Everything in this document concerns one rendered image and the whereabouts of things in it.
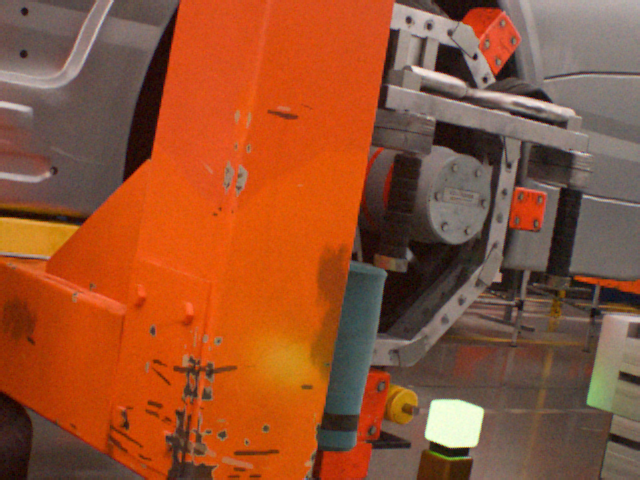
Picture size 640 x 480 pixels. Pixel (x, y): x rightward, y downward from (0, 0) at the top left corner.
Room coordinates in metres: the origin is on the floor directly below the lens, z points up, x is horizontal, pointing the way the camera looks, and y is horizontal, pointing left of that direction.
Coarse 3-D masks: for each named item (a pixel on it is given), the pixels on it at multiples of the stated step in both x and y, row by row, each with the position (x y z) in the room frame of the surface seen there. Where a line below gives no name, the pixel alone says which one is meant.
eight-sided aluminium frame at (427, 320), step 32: (416, 32) 1.89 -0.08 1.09; (448, 32) 1.94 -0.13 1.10; (448, 64) 2.00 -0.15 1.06; (480, 64) 1.98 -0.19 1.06; (480, 160) 2.07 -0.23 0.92; (512, 160) 2.05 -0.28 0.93; (512, 192) 2.06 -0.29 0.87; (480, 256) 2.05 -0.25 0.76; (448, 288) 2.05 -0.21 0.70; (480, 288) 2.04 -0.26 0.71; (416, 320) 2.01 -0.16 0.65; (448, 320) 2.00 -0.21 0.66; (384, 352) 1.92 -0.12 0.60; (416, 352) 1.96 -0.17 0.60
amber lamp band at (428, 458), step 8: (424, 456) 1.21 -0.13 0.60; (432, 456) 1.20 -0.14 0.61; (440, 456) 1.20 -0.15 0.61; (448, 456) 1.19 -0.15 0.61; (456, 456) 1.20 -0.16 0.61; (464, 456) 1.21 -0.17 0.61; (424, 464) 1.21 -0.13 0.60; (432, 464) 1.20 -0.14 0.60; (440, 464) 1.19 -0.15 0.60; (448, 464) 1.19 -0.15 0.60; (456, 464) 1.19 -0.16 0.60; (464, 464) 1.20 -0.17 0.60; (472, 464) 1.21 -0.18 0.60; (424, 472) 1.21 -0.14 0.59; (432, 472) 1.20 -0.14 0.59; (440, 472) 1.19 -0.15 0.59; (448, 472) 1.19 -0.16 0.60; (456, 472) 1.20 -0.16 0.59; (464, 472) 1.20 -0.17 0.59
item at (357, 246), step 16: (448, 128) 2.11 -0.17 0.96; (464, 128) 2.09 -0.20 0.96; (448, 144) 2.12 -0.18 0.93; (464, 144) 2.10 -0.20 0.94; (368, 240) 2.23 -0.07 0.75; (352, 256) 2.01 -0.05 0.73; (368, 256) 2.20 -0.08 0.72; (416, 256) 2.12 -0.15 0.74; (432, 256) 2.10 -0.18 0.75; (400, 272) 2.12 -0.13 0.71; (416, 272) 2.09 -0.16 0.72; (432, 272) 2.08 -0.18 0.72; (384, 288) 2.11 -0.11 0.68; (400, 288) 2.09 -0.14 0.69; (416, 288) 2.07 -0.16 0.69; (384, 304) 2.07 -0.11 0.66; (400, 304) 2.05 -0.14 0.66; (384, 320) 2.03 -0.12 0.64
